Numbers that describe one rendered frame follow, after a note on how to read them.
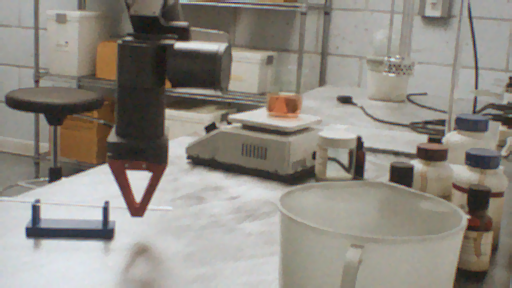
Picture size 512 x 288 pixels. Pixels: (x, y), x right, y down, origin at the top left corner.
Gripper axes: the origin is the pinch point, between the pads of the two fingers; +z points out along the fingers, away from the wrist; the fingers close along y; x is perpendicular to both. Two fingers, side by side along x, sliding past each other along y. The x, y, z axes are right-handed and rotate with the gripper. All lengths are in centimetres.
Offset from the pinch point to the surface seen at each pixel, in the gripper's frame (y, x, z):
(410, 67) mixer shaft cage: 55, -49, -13
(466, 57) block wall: 240, -135, -1
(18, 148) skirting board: 352, 90, 76
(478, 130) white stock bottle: 14.6, -46.7, -8.6
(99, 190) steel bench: 17.7, 6.3, 3.0
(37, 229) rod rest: -1.8, 11.2, 2.3
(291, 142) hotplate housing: 25.4, -21.8, -3.4
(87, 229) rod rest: -1.7, 5.5, 2.1
